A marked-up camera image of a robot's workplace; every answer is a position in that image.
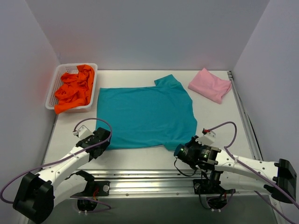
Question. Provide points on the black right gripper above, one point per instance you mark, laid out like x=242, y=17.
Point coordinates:
x=191, y=143

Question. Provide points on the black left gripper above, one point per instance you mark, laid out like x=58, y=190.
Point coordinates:
x=103, y=140

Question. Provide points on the teal t-shirt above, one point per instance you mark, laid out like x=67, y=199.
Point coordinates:
x=159, y=115

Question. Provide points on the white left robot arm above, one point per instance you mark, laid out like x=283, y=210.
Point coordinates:
x=39, y=193

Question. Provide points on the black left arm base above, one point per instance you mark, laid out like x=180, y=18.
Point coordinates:
x=87, y=201

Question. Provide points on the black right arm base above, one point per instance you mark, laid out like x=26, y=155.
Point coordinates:
x=212, y=196

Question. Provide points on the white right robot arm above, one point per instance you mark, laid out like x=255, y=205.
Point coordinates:
x=277, y=179

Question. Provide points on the orange crumpled t-shirt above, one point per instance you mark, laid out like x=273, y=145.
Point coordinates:
x=76, y=89

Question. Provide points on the pink folded t-shirt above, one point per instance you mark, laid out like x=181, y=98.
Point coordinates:
x=210, y=86

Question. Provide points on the white plastic basket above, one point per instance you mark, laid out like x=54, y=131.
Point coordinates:
x=51, y=100

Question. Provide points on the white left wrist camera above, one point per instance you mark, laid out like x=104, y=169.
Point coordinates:
x=82, y=133

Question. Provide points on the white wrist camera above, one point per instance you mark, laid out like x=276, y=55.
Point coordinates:
x=82, y=133
x=208, y=137

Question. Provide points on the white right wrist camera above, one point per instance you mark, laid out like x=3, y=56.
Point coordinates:
x=208, y=137

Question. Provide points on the aluminium side rail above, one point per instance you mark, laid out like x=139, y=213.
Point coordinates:
x=247, y=125

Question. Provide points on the aluminium front rail frame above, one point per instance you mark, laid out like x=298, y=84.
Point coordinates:
x=162, y=197

